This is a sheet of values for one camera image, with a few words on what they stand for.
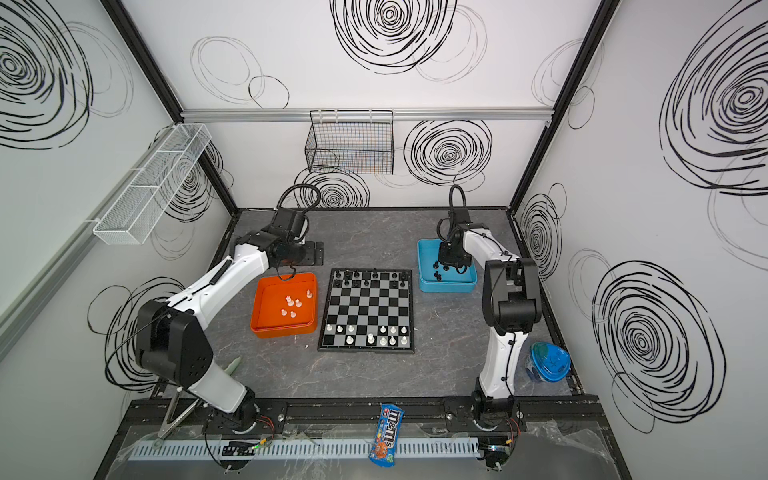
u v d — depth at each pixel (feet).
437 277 3.25
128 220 2.35
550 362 2.42
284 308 2.98
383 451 2.23
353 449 2.53
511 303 1.75
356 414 2.49
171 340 1.42
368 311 2.99
